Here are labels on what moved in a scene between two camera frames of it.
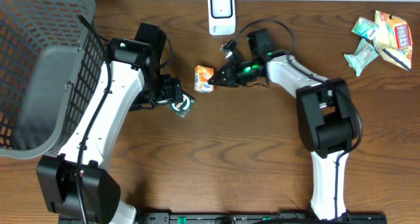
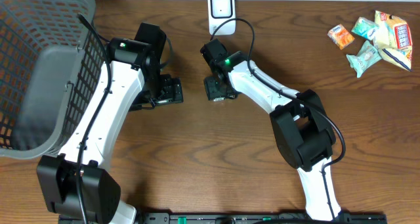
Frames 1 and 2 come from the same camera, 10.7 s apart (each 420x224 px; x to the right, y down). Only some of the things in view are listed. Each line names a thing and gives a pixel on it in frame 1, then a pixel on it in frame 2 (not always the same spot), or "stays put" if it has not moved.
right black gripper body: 247,71 -> 212,89
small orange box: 203,73 -> 340,36
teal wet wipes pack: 365,52 stays put
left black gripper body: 171,90 stays put
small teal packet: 365,27 stays put
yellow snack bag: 393,39 stays put
